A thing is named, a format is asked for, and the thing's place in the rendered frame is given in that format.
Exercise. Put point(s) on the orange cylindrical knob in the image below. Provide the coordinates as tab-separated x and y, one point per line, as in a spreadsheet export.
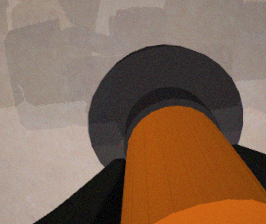
181	170

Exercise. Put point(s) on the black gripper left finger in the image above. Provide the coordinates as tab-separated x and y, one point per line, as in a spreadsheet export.
99	201

